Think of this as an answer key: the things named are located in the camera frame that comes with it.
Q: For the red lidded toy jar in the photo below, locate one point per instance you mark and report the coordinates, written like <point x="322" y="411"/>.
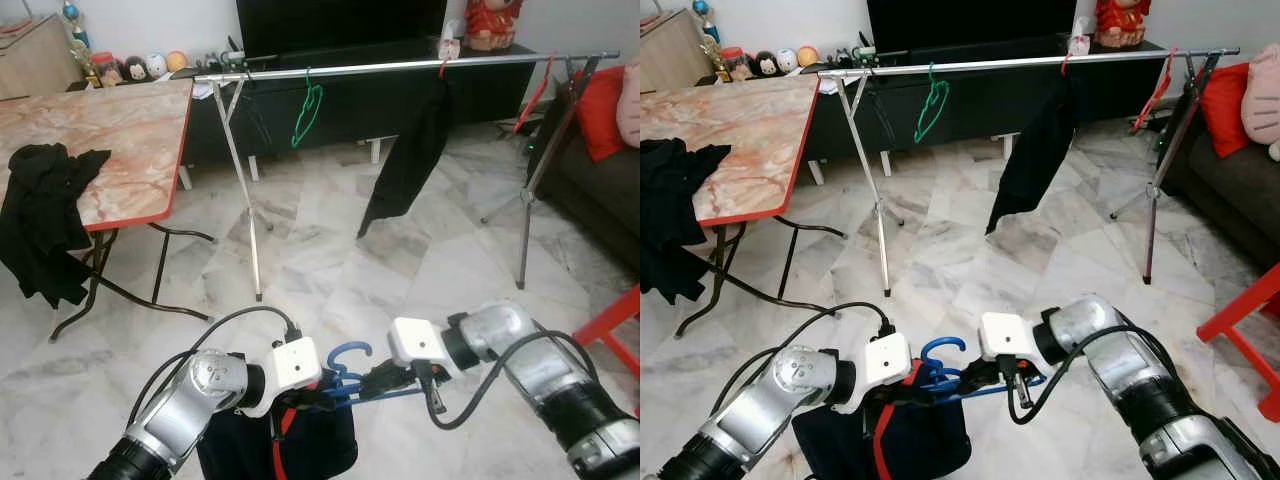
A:
<point x="107" y="70"/>
<point x="736" y="65"/>

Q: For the dark round toy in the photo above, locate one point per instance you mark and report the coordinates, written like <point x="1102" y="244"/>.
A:
<point x="136" y="70"/>
<point x="766" y="65"/>

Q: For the black television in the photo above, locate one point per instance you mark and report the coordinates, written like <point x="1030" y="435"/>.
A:
<point x="970" y="22"/>
<point x="340" y="25"/>

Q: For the red cushion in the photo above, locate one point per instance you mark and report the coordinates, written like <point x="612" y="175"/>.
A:
<point x="600" y="110"/>
<point x="1225" y="105"/>

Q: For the white paper sheets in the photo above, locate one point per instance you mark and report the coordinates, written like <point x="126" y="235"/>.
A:
<point x="828" y="86"/>
<point x="203" y="90"/>

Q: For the blue plastic hanger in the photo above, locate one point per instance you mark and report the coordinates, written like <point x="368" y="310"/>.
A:
<point x="345" y="349"/>
<point x="940" y="342"/>

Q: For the pink cat plush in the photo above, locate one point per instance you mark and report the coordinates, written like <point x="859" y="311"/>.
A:
<point x="630" y="105"/>
<point x="1262" y="100"/>

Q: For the black TV console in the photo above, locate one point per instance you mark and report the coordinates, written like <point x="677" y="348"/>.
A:
<point x="975" y="110"/>
<point x="350" y="115"/>

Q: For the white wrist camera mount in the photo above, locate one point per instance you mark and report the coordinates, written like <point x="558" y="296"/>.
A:
<point x="1010" y="335"/>
<point x="420" y="340"/>
<point x="290" y="365"/>
<point x="885" y="360"/>

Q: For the white round toy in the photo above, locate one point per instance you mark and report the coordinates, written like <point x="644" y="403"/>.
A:
<point x="157" y="65"/>
<point x="788" y="60"/>

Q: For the dark grey sofa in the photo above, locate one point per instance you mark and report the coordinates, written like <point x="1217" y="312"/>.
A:
<point x="1230" y="200"/>
<point x="600" y="200"/>

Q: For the black T-shirt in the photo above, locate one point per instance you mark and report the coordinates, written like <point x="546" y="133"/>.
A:
<point x="1035" y="150"/>
<point x="410" y="160"/>

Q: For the navy shirt red stripe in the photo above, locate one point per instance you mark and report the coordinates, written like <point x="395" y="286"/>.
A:
<point x="930" y="440"/>
<point x="320" y="445"/>

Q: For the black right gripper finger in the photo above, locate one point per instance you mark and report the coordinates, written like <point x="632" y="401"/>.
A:
<point x="376" y="379"/>
<point x="961" y="375"/>

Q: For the red plastic stool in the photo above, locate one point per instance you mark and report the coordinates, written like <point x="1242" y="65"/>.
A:
<point x="1245" y="305"/>
<point x="610" y="315"/>

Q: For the gold trophy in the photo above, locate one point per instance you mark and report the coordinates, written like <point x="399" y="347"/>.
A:
<point x="712" y="45"/>
<point x="78" y="45"/>

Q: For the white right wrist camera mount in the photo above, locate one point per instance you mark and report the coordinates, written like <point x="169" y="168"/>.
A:
<point x="1010" y="335"/>
<point x="420" y="340"/>

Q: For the white pink tissue box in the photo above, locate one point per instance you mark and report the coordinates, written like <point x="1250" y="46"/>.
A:
<point x="1080" y="45"/>
<point x="451" y="48"/>

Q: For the red plastic hanger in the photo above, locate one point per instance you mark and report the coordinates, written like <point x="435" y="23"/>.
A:
<point x="535" y="95"/>
<point x="1160" y="88"/>

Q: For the black crumpled garment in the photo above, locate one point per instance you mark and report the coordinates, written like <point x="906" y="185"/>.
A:
<point x="675" y="210"/>
<point x="45" y="220"/>

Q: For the orange round toy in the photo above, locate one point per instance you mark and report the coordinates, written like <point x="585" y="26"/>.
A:
<point x="177" y="61"/>
<point x="808" y="57"/>

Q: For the green plastic hanger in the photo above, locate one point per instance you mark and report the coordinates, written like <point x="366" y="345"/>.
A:
<point x="312" y="100"/>
<point x="935" y="95"/>

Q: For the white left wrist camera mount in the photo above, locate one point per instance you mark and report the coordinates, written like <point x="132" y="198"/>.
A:
<point x="885" y="360"/>
<point x="290" y="365"/>

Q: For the red gold figurine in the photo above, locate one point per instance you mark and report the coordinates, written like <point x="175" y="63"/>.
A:
<point x="1122" y="22"/>
<point x="493" y="25"/>

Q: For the light wooden cabinet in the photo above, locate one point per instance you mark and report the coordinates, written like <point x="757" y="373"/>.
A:
<point x="35" y="60"/>
<point x="675" y="55"/>

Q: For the marble folding table red edge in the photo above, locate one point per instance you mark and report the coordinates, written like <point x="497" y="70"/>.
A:
<point x="120" y="140"/>
<point x="760" y="140"/>

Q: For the salmon pink plastic hanger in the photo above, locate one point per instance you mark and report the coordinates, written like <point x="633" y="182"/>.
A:
<point x="444" y="70"/>
<point x="1067" y="66"/>

